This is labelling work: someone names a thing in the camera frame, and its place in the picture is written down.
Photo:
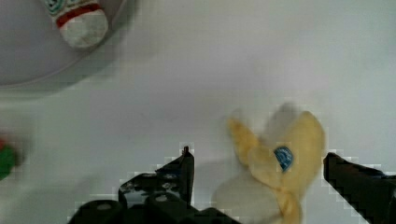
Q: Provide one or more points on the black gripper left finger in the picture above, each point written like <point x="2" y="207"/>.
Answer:
<point x="160" y="197"/>

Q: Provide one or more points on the red ketchup bottle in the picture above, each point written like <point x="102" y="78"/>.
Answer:
<point x="82" y="23"/>

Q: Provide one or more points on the grey round plate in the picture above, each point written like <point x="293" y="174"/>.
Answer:
<point x="32" y="49"/>

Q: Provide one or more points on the yellow plush banana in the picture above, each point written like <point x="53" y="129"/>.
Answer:
<point x="276" y="175"/>

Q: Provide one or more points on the red green strawberry toy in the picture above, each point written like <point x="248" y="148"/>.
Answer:
<point x="11" y="157"/>

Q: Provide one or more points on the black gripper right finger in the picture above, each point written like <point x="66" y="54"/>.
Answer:
<point x="368" y="190"/>

